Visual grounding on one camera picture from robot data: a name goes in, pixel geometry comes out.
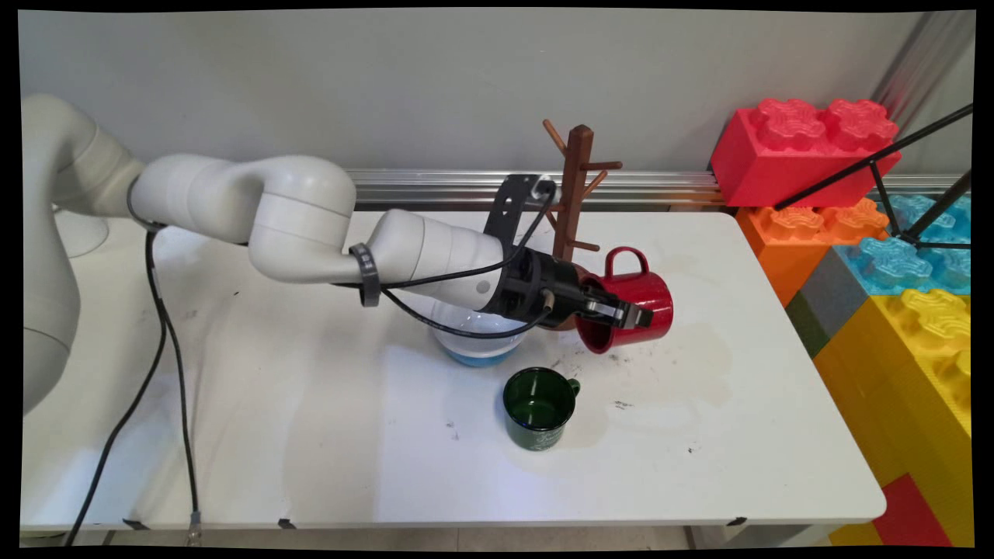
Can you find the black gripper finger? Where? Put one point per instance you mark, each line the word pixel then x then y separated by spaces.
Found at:
pixel 625 316
pixel 599 294

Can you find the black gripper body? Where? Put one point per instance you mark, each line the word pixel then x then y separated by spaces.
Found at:
pixel 543 287

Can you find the giant red toy brick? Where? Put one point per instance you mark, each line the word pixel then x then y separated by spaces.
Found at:
pixel 753 171

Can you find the slanted aluminium post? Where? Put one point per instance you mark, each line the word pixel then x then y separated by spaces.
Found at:
pixel 924 62

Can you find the dark green enamel mug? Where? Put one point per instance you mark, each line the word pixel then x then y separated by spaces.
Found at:
pixel 536 431

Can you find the black tripod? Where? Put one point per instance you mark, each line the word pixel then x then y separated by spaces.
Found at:
pixel 874 164

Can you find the giant yellow toy brick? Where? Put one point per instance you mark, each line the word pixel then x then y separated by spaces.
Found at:
pixel 893 388

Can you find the white bowl with blue outside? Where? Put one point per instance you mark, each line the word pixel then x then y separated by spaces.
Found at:
pixel 474 353

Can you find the aluminium rail along wall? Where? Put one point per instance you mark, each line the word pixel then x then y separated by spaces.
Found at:
pixel 435 186

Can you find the giant blue toy brick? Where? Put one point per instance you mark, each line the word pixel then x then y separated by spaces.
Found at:
pixel 893 268

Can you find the brown wooden mug tree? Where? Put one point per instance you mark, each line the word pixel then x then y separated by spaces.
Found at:
pixel 576 178

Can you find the giant orange toy brick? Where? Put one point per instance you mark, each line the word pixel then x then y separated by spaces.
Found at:
pixel 776 256

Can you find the red speckled enamel mug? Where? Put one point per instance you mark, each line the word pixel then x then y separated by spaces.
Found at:
pixel 644 299

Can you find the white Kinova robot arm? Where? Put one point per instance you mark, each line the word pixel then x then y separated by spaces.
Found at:
pixel 295 210

